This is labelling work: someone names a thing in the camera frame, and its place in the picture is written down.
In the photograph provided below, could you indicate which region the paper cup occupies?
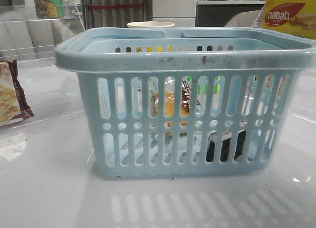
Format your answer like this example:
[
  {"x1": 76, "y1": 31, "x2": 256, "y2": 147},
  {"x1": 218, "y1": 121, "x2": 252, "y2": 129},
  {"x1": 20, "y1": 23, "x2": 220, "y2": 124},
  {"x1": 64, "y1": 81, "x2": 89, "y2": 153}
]
[{"x1": 127, "y1": 21, "x2": 175, "y2": 28}]

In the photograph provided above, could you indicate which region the yellow nabati wafer box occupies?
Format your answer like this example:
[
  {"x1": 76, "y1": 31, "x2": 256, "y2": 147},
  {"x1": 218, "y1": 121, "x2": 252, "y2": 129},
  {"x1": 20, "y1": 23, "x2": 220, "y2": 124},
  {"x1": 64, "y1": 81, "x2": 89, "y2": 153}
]
[{"x1": 261, "y1": 0, "x2": 316, "y2": 40}]

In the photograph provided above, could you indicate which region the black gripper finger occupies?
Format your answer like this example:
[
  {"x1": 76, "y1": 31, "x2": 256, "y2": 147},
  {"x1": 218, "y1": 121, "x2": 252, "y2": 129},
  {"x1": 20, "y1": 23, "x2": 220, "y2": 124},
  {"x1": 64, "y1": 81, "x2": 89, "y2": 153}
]
[{"x1": 206, "y1": 130, "x2": 246, "y2": 162}]

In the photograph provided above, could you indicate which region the brown cracker snack bag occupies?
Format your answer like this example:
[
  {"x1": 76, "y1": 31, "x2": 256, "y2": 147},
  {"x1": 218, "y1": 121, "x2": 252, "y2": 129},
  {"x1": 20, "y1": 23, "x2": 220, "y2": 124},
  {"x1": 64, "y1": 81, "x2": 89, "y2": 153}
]
[{"x1": 0, "y1": 60, "x2": 34, "y2": 127}]

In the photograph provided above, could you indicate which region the light blue plastic basket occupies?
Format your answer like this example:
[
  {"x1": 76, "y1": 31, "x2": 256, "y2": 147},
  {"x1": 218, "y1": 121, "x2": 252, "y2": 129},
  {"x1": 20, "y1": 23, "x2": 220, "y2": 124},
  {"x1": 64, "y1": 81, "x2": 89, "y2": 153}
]
[{"x1": 55, "y1": 27, "x2": 316, "y2": 177}]

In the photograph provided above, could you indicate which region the packaged bread slice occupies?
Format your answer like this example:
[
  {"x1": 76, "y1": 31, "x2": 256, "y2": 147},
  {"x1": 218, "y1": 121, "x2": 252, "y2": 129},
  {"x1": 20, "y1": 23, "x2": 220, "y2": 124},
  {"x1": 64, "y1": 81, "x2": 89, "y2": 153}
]
[{"x1": 148, "y1": 77, "x2": 204, "y2": 117}]

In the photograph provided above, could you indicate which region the clear acrylic stand right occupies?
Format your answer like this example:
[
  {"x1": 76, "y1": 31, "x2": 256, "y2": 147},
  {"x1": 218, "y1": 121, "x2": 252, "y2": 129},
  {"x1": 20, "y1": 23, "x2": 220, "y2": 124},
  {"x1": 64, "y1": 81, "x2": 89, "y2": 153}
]
[{"x1": 251, "y1": 9, "x2": 264, "y2": 28}]

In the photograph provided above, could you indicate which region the clear acrylic shelf left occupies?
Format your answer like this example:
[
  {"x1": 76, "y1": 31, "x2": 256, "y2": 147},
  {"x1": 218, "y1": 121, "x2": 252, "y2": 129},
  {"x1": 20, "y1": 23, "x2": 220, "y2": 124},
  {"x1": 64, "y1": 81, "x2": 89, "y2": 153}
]
[{"x1": 0, "y1": 4, "x2": 85, "y2": 68}]

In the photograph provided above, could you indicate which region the white cabinet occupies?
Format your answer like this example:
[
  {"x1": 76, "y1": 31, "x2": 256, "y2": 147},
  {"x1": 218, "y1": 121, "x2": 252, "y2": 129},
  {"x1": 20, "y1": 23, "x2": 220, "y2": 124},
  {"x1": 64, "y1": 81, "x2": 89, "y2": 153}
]
[{"x1": 152, "y1": 0, "x2": 197, "y2": 27}]

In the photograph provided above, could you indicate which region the green cartoon snack package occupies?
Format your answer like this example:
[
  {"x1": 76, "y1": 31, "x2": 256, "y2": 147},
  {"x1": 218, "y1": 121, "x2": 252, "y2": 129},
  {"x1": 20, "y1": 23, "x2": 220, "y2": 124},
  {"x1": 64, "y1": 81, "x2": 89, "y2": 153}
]
[{"x1": 33, "y1": 0, "x2": 64, "y2": 19}]

